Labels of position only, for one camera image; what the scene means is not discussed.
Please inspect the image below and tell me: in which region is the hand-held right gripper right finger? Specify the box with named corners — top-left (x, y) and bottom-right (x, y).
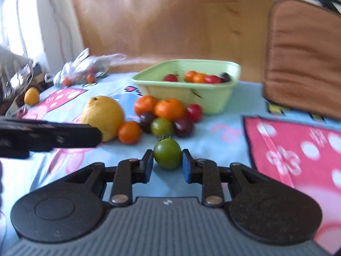
top-left (182, 149), bottom-right (269, 207)

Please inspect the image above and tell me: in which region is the pile of cherry tomatoes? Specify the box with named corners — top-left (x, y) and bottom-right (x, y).
top-left (62, 68), bottom-right (97, 86)

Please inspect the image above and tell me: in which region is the large yellow citrus fruit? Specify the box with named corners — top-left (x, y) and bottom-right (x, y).
top-left (81, 95), bottom-right (125, 142)

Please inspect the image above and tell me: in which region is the grey patterned cloth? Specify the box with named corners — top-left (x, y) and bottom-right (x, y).
top-left (0, 45), bottom-right (35, 107)

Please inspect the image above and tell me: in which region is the clear plastic bag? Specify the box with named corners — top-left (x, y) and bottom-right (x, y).
top-left (53, 48), bottom-right (128, 87)

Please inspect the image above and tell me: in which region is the brown seat cushion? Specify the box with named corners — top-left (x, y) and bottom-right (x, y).
top-left (262, 0), bottom-right (341, 120)

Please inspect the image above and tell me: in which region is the light green plastic basin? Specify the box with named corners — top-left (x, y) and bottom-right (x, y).
top-left (131, 59), bottom-right (241, 116)

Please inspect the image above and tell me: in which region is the printed cartoon pig blanket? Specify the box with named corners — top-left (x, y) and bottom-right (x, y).
top-left (0, 72), bottom-right (341, 256)

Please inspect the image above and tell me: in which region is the green tomato with stem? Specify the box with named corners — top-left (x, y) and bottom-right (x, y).
top-left (153, 135), bottom-right (182, 170)

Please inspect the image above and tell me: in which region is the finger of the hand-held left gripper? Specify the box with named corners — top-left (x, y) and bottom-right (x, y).
top-left (0, 119), bottom-right (102, 159)

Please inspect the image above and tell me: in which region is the small yellow orange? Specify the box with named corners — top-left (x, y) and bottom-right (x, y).
top-left (24, 87), bottom-right (40, 106)

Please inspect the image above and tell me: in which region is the orange mandarin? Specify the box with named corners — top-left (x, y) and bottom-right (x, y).
top-left (118, 121), bottom-right (142, 144)
top-left (154, 99), bottom-right (186, 122)
top-left (134, 95), bottom-right (159, 116)

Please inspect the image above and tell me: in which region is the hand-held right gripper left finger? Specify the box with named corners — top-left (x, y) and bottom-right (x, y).
top-left (62, 149), bottom-right (154, 208)

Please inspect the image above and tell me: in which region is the wood-pattern wall sheet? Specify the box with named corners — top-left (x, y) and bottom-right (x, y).
top-left (70, 0), bottom-right (272, 83)

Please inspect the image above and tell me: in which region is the black smartphone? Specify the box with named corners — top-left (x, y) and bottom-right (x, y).
top-left (5, 106), bottom-right (28, 118)

